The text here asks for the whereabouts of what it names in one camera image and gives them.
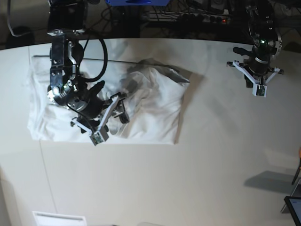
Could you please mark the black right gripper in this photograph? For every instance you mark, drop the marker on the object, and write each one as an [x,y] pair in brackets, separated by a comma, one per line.
[115,109]

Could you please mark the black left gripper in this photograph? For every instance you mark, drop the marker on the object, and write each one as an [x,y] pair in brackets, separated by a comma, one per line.
[254,78]

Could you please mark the white T-shirt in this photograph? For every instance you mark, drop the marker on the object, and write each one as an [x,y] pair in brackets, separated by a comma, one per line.
[153,103]

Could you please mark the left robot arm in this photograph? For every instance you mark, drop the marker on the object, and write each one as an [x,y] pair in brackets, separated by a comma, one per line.
[266,45]

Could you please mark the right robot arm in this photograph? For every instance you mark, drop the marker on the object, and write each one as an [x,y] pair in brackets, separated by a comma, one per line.
[68,86]

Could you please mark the black power strip red light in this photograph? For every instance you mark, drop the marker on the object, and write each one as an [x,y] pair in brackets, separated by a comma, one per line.
[199,18]

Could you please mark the blue box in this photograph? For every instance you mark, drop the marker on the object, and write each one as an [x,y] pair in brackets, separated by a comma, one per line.
[137,2]

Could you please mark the grey tablet stand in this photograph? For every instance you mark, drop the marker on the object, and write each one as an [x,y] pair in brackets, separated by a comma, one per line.
[296,192]

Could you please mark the dark tablet screen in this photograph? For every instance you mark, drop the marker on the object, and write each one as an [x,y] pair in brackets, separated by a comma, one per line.
[294,206]

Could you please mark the white paper sheet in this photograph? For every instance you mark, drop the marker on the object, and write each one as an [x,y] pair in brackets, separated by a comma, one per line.
[51,219]

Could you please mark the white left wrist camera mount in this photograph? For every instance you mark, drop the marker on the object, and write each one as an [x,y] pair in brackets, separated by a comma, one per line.
[245,68]

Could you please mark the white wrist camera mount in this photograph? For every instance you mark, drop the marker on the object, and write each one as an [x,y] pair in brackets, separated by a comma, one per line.
[93,118]
[245,68]

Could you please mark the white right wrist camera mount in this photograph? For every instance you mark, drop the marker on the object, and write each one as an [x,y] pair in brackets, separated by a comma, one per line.
[93,118]

